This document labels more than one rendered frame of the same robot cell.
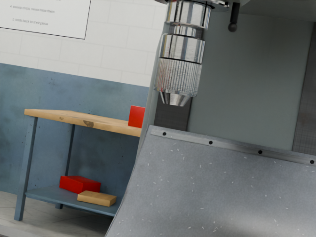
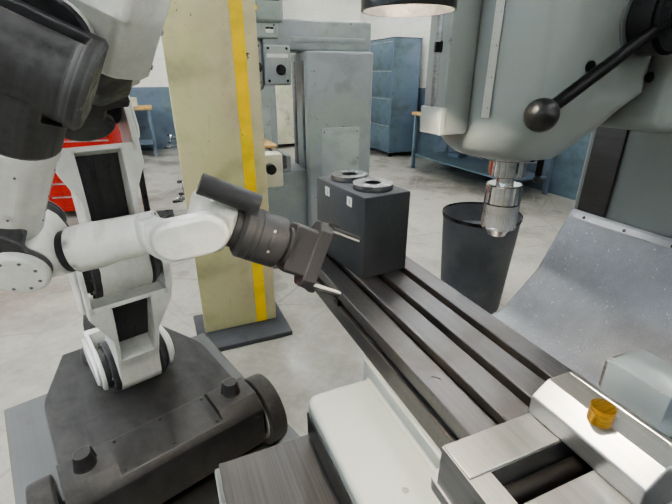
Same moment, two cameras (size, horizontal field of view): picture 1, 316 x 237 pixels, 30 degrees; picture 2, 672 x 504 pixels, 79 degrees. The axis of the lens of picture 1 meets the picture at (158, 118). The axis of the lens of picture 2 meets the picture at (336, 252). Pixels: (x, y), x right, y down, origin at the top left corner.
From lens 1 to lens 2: 33 cm
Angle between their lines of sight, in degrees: 50
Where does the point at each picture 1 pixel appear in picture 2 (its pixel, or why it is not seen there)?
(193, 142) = (607, 228)
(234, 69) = (658, 164)
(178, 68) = (491, 211)
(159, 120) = (581, 205)
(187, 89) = (499, 227)
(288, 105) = not seen: outside the picture
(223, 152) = (633, 241)
